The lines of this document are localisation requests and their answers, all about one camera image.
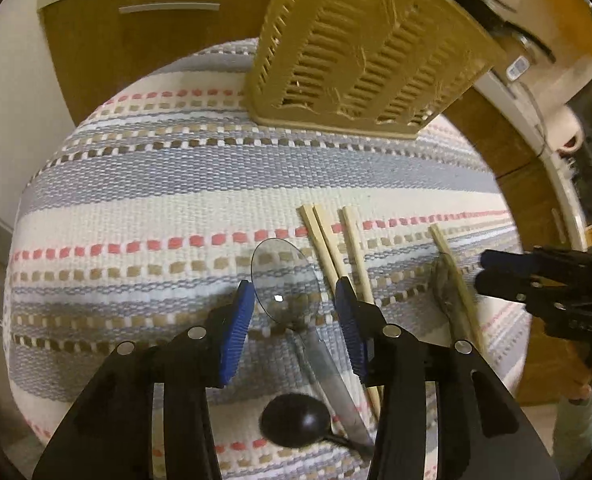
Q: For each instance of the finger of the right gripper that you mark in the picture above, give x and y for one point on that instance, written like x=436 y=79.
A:
x=507 y=261
x=503 y=285

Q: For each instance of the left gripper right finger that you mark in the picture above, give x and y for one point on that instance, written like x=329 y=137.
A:
x=482 y=432

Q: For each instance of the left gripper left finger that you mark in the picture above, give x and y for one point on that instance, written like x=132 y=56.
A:
x=233 y=334

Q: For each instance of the wooden chopstick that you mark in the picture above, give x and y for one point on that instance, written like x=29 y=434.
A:
x=471 y=309
x=331 y=244
x=351 y=224
x=316 y=238

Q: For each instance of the metal spoon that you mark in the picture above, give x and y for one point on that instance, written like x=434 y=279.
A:
x=448 y=299

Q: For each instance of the black plastic spoon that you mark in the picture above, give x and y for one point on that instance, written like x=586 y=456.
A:
x=296 y=420

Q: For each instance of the clear plastic spoon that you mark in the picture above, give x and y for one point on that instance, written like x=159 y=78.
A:
x=288 y=291

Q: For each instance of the pink electric kettle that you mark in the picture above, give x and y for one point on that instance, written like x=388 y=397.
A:
x=565 y=132

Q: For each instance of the beige rice cooker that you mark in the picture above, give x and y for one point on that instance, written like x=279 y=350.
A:
x=519 y=56

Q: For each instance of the striped woven table mat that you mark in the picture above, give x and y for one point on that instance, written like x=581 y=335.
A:
x=159 y=204

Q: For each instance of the tan plastic utensil basket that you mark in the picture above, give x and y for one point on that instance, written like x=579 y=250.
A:
x=369 y=67

